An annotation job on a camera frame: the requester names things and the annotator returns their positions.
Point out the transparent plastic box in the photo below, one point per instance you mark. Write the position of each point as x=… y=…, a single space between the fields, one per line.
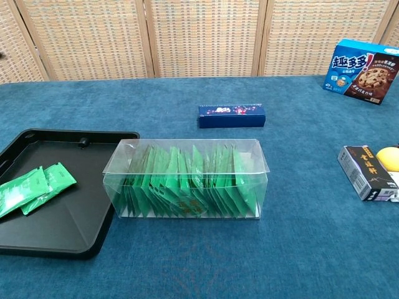
x=187 y=155

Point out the long dark blue box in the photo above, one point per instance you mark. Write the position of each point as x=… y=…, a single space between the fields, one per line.
x=230 y=120

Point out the black plastic tray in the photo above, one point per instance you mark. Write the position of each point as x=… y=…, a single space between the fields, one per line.
x=78 y=218

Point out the black rectangular packet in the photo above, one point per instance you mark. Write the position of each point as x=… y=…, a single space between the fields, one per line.
x=361 y=168

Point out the blue chocolate cookie box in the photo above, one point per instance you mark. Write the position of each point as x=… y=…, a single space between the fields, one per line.
x=355 y=71

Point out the woven rattan folding screen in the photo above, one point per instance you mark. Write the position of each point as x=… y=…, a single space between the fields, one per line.
x=199 y=37

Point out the blue table cloth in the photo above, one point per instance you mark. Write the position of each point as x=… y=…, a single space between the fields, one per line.
x=199 y=264

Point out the yellow ball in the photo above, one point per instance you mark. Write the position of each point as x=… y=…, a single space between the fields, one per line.
x=388 y=159

